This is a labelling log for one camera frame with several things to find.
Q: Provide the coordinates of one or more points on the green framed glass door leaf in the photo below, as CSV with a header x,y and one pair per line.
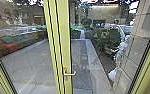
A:
x,y
67,40

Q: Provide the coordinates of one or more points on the round trimmed bush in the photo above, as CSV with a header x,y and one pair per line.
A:
x,y
87,22

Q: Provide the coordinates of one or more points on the low green shrub bed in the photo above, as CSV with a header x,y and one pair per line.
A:
x,y
106,38

